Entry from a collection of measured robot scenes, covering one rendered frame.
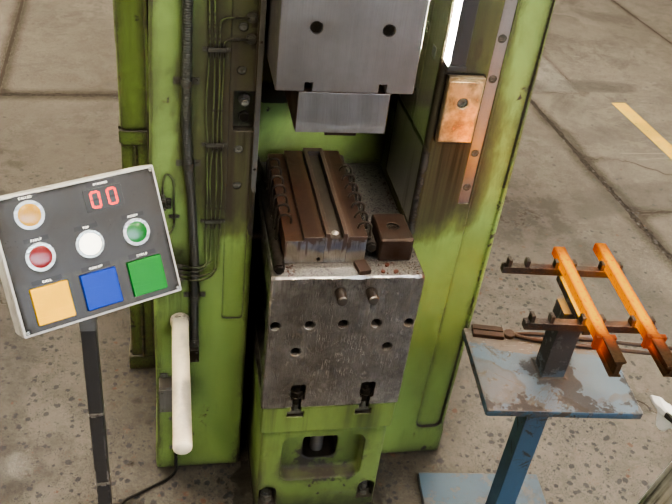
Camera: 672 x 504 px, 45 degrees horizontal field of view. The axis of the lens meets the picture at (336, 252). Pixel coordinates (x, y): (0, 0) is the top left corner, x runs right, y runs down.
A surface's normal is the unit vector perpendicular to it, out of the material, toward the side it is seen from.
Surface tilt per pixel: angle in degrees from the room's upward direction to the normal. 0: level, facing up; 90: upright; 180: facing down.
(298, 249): 90
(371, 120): 90
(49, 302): 60
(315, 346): 90
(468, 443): 0
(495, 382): 0
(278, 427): 90
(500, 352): 0
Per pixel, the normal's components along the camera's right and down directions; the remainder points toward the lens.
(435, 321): 0.17, 0.59
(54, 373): 0.11, -0.80
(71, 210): 0.55, 0.06
